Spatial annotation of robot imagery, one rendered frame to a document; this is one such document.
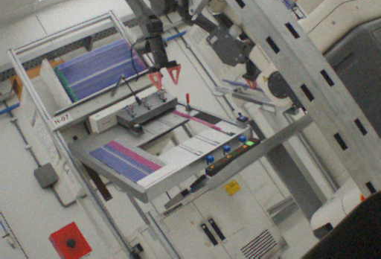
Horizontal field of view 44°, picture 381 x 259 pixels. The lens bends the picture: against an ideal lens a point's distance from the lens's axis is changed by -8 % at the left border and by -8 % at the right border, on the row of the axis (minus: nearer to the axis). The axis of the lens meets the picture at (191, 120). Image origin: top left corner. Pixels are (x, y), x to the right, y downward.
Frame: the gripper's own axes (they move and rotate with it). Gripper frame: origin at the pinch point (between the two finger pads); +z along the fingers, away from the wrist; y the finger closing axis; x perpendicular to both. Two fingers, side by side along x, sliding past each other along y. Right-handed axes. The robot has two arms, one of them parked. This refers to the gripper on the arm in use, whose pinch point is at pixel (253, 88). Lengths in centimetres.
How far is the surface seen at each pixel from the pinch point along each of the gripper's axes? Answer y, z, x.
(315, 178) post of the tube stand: 3, 44, 43
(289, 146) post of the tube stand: 2.7, 28.4, 25.5
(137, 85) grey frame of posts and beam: 40, -5, -55
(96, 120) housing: 76, -3, -45
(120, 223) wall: 46, 136, -124
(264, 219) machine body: 33, 58, 30
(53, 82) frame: 84, -24, -71
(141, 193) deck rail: 96, 3, 21
